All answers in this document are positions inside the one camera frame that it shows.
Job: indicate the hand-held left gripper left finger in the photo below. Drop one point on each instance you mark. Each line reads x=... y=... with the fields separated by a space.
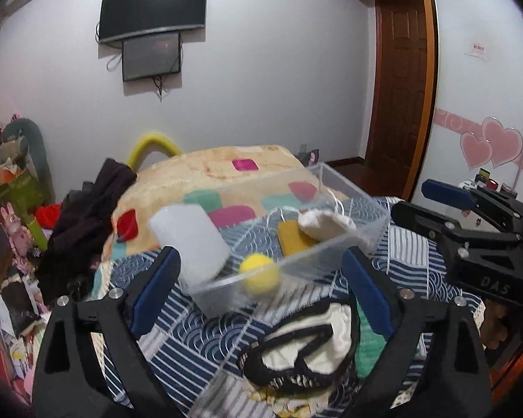
x=153 y=286

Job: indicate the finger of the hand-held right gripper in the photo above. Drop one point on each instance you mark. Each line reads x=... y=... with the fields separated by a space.
x=431 y=221
x=449 y=195

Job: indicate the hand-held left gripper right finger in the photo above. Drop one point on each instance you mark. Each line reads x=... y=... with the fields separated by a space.
x=368 y=292

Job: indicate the white black-trimmed eye mask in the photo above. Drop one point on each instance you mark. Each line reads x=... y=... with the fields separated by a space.
x=327 y=335

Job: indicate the white foam block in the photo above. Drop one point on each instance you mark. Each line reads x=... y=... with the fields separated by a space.
x=189 y=239

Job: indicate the clear plastic container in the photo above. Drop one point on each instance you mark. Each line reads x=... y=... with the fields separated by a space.
x=331 y=191

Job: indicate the small dark jars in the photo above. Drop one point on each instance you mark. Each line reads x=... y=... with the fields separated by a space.
x=490 y=178

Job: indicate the green knit cloth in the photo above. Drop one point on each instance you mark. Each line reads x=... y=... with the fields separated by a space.
x=366 y=355

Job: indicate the blue patterned quilt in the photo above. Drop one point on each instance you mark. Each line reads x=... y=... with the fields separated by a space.
x=200 y=348

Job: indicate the white sock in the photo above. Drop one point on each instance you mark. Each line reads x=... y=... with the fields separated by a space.
x=324 y=224

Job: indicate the dark clothing pile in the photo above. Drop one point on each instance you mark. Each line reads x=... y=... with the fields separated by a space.
x=87 y=226

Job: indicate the yellow sponge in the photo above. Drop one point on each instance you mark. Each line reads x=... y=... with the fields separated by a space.
x=293 y=238

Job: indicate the yellow foam ball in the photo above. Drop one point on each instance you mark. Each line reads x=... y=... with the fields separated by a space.
x=259 y=273

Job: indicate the beige blanket with coloured squares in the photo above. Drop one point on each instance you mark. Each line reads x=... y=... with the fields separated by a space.
x=187 y=174

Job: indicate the brown wooden door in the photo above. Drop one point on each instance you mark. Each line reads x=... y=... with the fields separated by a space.
x=396 y=87

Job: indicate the red cloth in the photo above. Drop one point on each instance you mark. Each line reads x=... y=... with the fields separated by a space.
x=50 y=215

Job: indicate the green bottle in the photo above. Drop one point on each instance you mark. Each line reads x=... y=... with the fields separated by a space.
x=35 y=230

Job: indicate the pile of papers and clutter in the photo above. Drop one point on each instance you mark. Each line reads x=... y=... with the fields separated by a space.
x=8 y=313

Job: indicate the yellow foam tube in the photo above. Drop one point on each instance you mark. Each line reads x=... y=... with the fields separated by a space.
x=150 y=139

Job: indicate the pink bunny toy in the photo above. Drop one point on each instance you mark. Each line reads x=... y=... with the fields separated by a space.
x=14 y=230

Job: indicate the green plastic crate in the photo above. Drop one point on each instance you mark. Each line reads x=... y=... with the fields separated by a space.
x=13 y=189

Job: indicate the grey-green padded chair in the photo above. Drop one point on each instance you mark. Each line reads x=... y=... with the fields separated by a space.
x=28 y=135

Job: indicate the pink heart wall stickers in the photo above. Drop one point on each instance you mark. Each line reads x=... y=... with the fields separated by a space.
x=499 y=141

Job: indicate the red print wall sticker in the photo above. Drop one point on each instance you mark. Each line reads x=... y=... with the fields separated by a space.
x=477 y=51

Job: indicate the small black wall monitor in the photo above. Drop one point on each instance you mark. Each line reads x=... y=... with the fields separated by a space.
x=151 y=56

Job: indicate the black wall television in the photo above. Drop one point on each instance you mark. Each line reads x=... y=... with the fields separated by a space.
x=152 y=6

